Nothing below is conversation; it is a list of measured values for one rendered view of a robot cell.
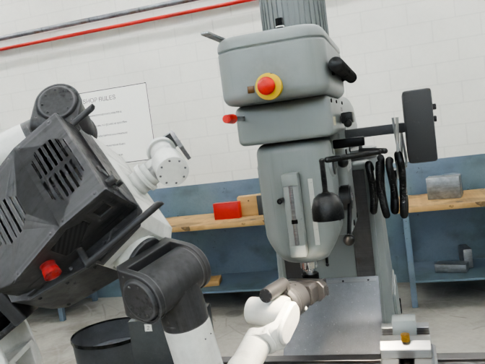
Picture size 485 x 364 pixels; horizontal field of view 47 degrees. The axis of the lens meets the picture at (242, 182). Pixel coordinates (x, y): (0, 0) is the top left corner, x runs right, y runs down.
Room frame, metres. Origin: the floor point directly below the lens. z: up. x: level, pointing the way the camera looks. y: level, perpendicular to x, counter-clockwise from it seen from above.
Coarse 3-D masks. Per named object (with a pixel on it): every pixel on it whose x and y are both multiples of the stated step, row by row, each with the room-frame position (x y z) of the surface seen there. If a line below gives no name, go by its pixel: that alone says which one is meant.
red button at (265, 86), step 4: (260, 80) 1.24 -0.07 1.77; (264, 80) 1.23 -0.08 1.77; (268, 80) 1.23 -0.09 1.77; (272, 80) 1.24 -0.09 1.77; (260, 84) 1.24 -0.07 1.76; (264, 84) 1.23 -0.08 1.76; (268, 84) 1.23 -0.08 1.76; (272, 84) 1.23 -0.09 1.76; (260, 88) 1.24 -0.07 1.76; (264, 88) 1.24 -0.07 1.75; (268, 88) 1.23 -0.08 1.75; (272, 88) 1.23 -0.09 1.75; (260, 92) 1.25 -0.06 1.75; (264, 92) 1.24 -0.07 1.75; (268, 92) 1.24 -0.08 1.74
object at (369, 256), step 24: (360, 168) 1.81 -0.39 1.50; (360, 192) 1.81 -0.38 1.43; (360, 216) 1.81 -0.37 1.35; (360, 240) 1.81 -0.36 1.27; (384, 240) 1.85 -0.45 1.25; (288, 264) 1.88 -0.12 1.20; (336, 264) 1.84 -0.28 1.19; (360, 264) 1.82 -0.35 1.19; (384, 264) 1.83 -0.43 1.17; (384, 288) 1.82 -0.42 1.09; (384, 312) 1.81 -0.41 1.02
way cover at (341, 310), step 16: (336, 288) 1.82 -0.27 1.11; (352, 288) 1.81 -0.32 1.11; (368, 288) 1.79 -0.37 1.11; (320, 304) 1.82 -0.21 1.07; (336, 304) 1.80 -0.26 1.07; (352, 304) 1.79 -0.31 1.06; (368, 304) 1.77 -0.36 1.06; (304, 320) 1.81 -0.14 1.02; (320, 320) 1.80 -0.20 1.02; (336, 320) 1.78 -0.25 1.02; (352, 320) 1.77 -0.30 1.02; (368, 320) 1.75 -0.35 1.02; (304, 336) 1.78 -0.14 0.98; (320, 336) 1.76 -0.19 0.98; (336, 336) 1.75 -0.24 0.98; (352, 336) 1.73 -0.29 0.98; (368, 336) 1.72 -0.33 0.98; (288, 352) 1.75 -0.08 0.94; (304, 352) 1.74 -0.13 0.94; (320, 352) 1.72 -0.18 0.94; (336, 352) 1.71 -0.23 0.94; (352, 352) 1.69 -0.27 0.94; (368, 352) 1.68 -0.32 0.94
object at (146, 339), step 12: (132, 324) 1.57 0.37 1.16; (144, 324) 1.56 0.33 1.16; (156, 324) 1.56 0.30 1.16; (132, 336) 1.57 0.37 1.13; (144, 336) 1.56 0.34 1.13; (156, 336) 1.56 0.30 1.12; (132, 348) 1.57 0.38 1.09; (144, 348) 1.56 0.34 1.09; (156, 348) 1.56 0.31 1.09; (168, 348) 1.55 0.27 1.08; (144, 360) 1.56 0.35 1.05; (156, 360) 1.56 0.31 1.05; (168, 360) 1.55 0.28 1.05
